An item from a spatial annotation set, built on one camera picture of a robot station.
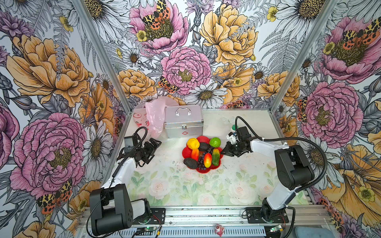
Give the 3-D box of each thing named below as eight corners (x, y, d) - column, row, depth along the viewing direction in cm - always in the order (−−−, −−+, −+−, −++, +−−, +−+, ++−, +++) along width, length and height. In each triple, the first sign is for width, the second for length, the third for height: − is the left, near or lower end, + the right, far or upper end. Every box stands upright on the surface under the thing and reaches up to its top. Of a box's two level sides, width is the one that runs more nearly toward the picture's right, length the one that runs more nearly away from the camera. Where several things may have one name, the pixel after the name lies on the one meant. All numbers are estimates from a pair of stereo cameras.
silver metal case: (166, 139, 105) (162, 122, 91) (169, 121, 116) (166, 103, 102) (202, 139, 105) (203, 122, 91) (201, 121, 116) (202, 103, 102)
